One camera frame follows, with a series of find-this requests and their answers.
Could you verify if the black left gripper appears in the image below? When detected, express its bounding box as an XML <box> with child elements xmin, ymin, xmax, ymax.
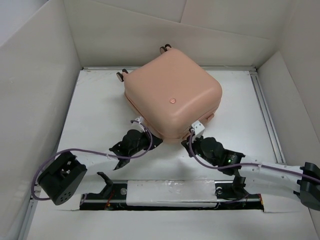
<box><xmin>128</xmin><ymin>127</ymin><xmax>162</xmax><ymax>156</ymax></box>

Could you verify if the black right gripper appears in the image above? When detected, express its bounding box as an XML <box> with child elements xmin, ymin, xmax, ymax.
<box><xmin>180</xmin><ymin>132</ymin><xmax>218</xmax><ymax>167</ymax></box>

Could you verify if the pink hard-shell suitcase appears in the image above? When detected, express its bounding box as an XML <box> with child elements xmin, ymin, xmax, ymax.
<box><xmin>116</xmin><ymin>44</ymin><xmax>223</xmax><ymax>141</ymax></box>

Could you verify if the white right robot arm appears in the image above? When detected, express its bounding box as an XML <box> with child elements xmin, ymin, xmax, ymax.
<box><xmin>181</xmin><ymin>136</ymin><xmax>320</xmax><ymax>211</ymax></box>

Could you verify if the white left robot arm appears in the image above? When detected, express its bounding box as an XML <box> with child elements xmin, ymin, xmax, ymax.
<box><xmin>37</xmin><ymin>129</ymin><xmax>163</xmax><ymax>206</ymax></box>

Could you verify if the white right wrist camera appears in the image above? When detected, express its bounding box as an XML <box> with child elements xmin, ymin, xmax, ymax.
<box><xmin>189</xmin><ymin>120</ymin><xmax>206</xmax><ymax>138</ymax></box>

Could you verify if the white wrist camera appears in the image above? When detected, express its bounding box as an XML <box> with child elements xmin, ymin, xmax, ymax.
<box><xmin>189</xmin><ymin>120</ymin><xmax>206</xmax><ymax>138</ymax></box>
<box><xmin>130</xmin><ymin>116</ymin><xmax>146</xmax><ymax>132</ymax></box>

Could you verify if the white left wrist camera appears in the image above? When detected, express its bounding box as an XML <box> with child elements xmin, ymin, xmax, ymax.
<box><xmin>130</xmin><ymin>116</ymin><xmax>146</xmax><ymax>132</ymax></box>

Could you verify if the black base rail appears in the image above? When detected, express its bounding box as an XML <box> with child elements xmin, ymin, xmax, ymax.
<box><xmin>79</xmin><ymin>179</ymin><xmax>264</xmax><ymax>211</ymax></box>

